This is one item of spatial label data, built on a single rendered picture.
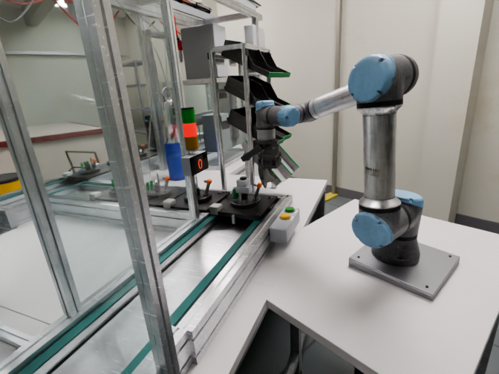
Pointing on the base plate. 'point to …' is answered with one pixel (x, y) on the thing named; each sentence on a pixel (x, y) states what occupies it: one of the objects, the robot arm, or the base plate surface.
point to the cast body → (243, 185)
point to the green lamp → (188, 116)
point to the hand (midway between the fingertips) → (263, 185)
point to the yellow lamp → (191, 143)
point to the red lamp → (190, 130)
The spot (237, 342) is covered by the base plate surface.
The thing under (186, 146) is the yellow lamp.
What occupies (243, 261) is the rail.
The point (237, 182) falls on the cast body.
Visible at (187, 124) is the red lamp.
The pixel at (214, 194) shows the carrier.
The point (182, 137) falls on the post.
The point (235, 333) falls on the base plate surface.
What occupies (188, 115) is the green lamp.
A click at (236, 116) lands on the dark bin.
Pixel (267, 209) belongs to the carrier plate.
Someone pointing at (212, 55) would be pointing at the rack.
